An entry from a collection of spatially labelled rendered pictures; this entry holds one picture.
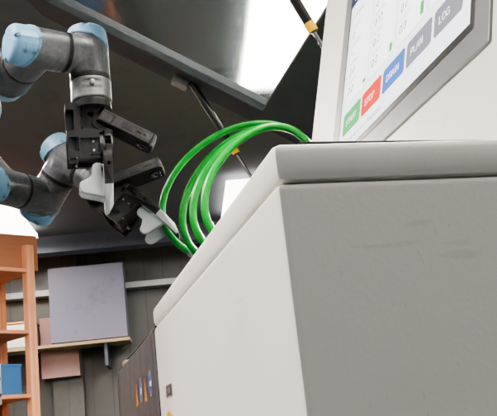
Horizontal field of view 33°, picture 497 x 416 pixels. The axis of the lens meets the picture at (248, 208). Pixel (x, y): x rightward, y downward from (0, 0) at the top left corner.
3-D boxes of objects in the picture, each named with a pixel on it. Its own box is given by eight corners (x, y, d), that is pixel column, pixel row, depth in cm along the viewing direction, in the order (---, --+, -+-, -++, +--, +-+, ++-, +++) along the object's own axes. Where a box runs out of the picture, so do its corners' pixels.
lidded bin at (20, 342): (41, 350, 847) (40, 324, 853) (35, 346, 811) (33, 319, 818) (-4, 354, 843) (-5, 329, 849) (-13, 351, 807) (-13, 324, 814)
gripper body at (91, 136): (67, 173, 154) (63, 113, 157) (114, 172, 156) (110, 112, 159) (68, 159, 147) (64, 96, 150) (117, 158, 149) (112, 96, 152)
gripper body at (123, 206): (127, 240, 171) (87, 208, 176) (156, 210, 174) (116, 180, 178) (119, 224, 165) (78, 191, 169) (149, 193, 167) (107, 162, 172)
